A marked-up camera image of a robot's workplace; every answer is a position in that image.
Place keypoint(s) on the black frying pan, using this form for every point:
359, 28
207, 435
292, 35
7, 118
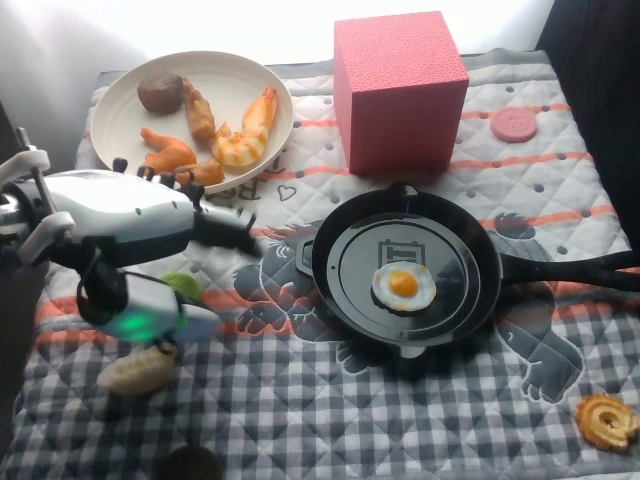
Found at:
450, 305

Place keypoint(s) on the brown toy fried strip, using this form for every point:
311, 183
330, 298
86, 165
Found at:
200, 112

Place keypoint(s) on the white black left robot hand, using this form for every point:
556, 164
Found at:
125, 210

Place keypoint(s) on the orange toy chicken drumstick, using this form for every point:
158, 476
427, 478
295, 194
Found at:
170, 150

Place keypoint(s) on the pink sandwich cookie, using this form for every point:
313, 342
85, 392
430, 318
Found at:
513, 125

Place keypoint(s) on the red cube box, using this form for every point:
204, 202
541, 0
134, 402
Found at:
405, 110

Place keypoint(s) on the green sandwich cookie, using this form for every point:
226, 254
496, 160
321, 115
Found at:
182, 284

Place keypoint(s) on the toy fried egg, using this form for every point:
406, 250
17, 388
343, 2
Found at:
403, 287

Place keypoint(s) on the toy spring roll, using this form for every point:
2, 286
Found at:
207, 171

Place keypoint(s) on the cream round plate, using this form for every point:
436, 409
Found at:
125, 115

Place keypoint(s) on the dark brown sandwich cookie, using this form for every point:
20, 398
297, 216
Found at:
190, 465

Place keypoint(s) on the grey quilt with bear print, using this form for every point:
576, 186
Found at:
320, 415

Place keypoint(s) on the orange toy shrimp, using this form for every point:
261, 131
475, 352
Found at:
250, 135

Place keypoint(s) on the brown toy steak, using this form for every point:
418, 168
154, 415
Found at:
160, 92

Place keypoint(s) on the white toy dumpling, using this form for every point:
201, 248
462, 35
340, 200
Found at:
135, 372

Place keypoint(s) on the golden swirl butter cookie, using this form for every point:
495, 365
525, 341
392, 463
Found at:
607, 422

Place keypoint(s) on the black cloth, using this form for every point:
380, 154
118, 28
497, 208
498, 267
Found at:
600, 100

